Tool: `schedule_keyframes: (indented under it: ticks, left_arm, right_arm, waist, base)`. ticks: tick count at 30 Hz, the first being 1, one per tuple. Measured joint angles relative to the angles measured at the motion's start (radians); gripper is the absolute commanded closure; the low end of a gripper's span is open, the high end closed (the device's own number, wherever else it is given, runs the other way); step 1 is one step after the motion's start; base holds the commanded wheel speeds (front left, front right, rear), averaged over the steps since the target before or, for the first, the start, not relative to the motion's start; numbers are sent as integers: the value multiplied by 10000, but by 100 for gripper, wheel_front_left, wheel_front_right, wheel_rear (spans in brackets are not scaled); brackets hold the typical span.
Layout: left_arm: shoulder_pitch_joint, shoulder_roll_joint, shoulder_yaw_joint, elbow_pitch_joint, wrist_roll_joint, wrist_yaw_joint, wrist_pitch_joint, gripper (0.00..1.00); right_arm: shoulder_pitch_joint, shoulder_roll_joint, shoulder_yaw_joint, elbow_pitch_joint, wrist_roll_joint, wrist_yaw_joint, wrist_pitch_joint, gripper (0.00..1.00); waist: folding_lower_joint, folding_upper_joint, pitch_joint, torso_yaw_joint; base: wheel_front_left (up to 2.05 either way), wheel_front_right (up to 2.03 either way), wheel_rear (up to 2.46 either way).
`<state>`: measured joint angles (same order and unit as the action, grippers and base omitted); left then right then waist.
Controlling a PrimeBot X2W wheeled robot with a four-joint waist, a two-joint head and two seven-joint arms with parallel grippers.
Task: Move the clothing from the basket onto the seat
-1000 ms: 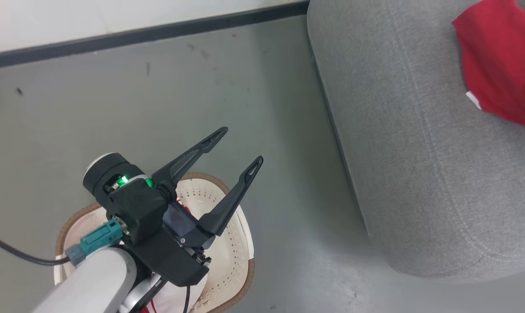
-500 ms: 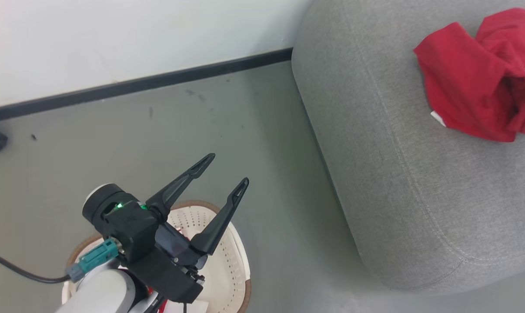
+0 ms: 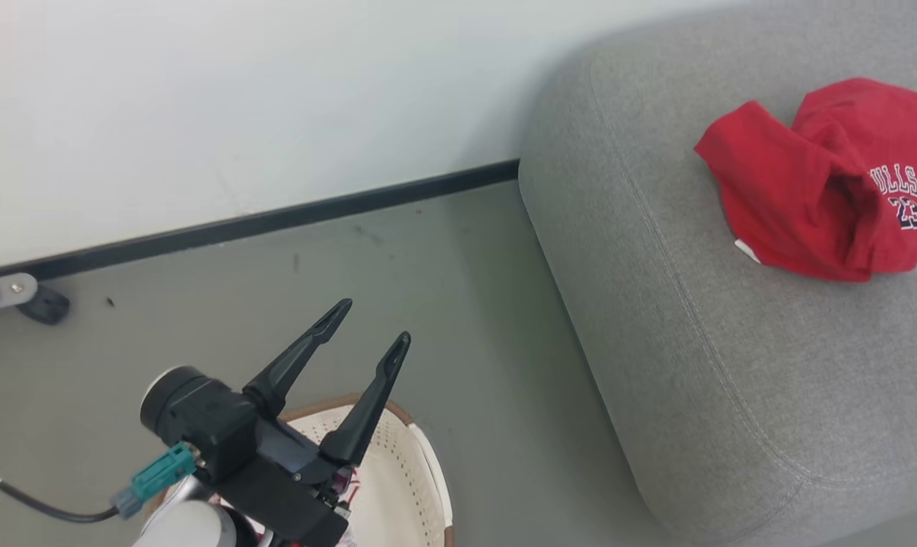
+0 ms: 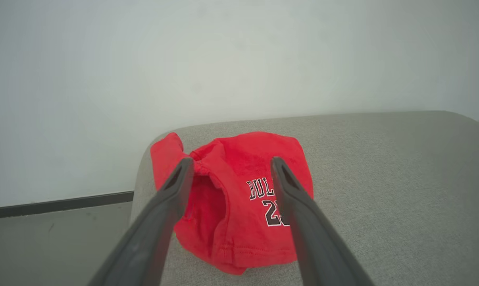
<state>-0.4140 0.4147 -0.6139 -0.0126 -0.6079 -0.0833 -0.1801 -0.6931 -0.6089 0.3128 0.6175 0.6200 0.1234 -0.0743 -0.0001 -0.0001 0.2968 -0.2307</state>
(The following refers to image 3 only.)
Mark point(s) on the grey fabric sofa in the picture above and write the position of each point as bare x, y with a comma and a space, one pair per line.
732, 380

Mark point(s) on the black rubber bracket foot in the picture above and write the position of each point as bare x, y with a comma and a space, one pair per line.
48, 308

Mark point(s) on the red Bulls T-shirt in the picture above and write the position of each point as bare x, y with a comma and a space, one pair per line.
792, 197

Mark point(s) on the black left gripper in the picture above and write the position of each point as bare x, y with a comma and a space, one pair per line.
291, 486

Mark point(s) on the black baseboard strip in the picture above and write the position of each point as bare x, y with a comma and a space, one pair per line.
276, 220

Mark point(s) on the cream perforated laundry basket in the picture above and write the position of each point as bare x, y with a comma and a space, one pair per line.
397, 486

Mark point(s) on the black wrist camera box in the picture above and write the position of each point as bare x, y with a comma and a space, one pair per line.
200, 418

